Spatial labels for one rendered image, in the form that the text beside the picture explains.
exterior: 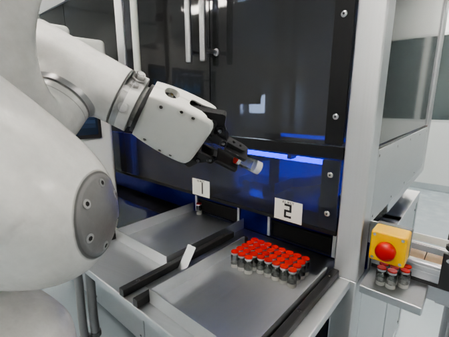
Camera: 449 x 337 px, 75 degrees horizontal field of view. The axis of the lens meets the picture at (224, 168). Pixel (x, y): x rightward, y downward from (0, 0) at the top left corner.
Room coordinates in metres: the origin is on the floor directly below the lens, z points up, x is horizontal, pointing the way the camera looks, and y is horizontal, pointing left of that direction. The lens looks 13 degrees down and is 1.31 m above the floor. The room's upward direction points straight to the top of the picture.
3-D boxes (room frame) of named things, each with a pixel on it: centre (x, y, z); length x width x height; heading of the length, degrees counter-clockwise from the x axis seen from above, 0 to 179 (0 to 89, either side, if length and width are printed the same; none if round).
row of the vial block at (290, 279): (0.67, -0.10, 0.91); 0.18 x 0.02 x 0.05; 49
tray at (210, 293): (0.61, -0.04, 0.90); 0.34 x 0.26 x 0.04; 139
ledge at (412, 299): (0.64, -0.42, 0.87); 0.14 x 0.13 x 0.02; 139
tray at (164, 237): (0.91, 0.14, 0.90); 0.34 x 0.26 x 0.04; 139
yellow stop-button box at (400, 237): (0.62, -0.38, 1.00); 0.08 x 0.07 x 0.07; 139
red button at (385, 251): (0.58, -0.35, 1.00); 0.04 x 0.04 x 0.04; 49
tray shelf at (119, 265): (0.75, 0.06, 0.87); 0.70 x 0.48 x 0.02; 49
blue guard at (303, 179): (1.31, 0.46, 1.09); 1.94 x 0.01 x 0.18; 49
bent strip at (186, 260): (0.66, 0.13, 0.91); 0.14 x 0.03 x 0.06; 139
